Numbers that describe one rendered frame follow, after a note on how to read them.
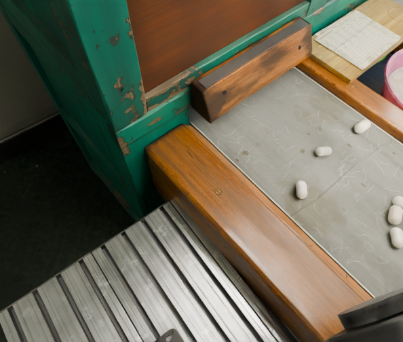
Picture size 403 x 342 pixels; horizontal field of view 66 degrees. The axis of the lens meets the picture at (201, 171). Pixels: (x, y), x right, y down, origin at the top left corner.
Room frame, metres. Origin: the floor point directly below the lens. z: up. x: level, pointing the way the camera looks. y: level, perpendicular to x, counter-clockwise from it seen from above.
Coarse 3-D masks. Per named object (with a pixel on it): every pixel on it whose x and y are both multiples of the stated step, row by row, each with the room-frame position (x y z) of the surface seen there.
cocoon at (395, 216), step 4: (392, 208) 0.23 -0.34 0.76; (396, 208) 0.23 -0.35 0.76; (400, 208) 0.23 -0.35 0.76; (392, 212) 0.22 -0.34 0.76; (396, 212) 0.22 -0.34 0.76; (400, 212) 0.22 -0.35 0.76; (388, 216) 0.21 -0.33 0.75; (392, 216) 0.21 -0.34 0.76; (396, 216) 0.21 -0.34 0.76; (400, 216) 0.21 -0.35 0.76; (388, 220) 0.21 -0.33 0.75; (392, 220) 0.21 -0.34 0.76; (396, 220) 0.20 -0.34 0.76; (400, 220) 0.20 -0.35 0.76; (392, 224) 0.20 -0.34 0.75; (396, 224) 0.20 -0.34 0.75
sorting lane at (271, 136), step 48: (288, 96) 0.50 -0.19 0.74; (336, 96) 0.50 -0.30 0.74; (240, 144) 0.37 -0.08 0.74; (288, 144) 0.37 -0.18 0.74; (336, 144) 0.37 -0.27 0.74; (384, 144) 0.38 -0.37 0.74; (288, 192) 0.26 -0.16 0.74; (336, 192) 0.26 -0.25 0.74; (384, 192) 0.27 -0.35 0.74; (336, 240) 0.17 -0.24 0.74; (384, 240) 0.17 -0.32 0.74; (384, 288) 0.09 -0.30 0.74
